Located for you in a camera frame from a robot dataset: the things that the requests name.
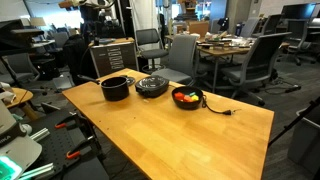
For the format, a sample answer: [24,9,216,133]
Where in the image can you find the black shelf unit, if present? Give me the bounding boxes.
[0,19,45,56]

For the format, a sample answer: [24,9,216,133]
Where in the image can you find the black cooking pot with handle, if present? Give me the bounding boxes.
[77,74,130,102]

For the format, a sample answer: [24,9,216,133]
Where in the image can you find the black electric hot plate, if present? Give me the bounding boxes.
[134,75,171,99]

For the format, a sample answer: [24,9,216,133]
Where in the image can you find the grey padded office chair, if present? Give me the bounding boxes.
[151,34,200,86]

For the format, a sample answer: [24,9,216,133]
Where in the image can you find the black power cable with plug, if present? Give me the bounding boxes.
[201,94,242,117]

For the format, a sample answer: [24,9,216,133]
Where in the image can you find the black jacket pile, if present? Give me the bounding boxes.
[62,34,92,85]

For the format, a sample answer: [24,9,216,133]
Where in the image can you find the black tripod leg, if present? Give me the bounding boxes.
[268,96,320,148]

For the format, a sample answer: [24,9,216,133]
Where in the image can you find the grey plastic bin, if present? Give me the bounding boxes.
[287,105,320,175]

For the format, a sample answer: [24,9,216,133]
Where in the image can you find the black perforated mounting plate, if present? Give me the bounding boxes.
[28,109,109,180]

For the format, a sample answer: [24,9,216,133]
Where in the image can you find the orange handled clamp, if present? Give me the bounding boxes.
[65,134,98,160]
[54,113,79,130]

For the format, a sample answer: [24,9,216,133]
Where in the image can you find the aluminium extrusion bar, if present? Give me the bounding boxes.
[29,127,51,143]
[19,162,55,180]

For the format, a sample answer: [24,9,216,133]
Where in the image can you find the white shade table lamp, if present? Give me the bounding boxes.
[29,17,47,28]

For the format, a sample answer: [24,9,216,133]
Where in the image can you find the black floor cable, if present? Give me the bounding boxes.
[262,77,303,97]

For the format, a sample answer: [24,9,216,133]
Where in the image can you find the black computer monitor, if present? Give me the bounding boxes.
[281,2,317,20]

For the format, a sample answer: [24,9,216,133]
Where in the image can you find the brown cardboard box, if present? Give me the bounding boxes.
[187,20,211,38]

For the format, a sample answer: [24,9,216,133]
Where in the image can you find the glass pot lid black knob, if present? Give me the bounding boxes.
[119,74,137,87]

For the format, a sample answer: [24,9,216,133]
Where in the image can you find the round wooden side table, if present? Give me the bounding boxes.
[4,87,40,122]

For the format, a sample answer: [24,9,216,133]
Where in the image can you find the black round bowl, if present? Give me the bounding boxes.
[171,85,205,111]

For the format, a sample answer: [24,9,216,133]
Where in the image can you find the grey mesh office chair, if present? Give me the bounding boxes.
[220,31,293,107]

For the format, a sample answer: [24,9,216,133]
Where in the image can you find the black computer tower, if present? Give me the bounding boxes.
[31,58,62,81]

